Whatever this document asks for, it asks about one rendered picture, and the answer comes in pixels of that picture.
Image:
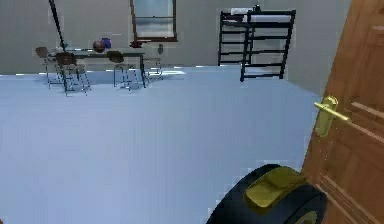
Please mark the dark dining table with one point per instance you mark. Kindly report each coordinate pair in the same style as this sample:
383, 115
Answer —
100, 53

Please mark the dark red bowl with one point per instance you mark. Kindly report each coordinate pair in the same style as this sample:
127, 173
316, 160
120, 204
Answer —
135, 44

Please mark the black ladder shelf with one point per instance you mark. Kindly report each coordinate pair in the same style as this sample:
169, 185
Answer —
255, 43

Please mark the brown seat metal chair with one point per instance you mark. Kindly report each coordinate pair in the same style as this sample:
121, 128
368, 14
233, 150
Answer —
42, 52
66, 60
116, 57

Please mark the brown framed window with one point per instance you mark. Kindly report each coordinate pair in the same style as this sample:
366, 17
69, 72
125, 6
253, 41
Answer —
154, 20

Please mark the blue cup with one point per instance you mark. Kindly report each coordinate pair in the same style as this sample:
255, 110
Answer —
106, 42

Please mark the dark red ball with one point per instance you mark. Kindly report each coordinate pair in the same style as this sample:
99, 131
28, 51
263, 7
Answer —
98, 46

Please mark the black floor lamp pole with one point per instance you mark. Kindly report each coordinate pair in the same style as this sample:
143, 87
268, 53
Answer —
57, 23

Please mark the brown wooden room door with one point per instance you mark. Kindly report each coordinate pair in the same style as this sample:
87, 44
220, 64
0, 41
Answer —
360, 100

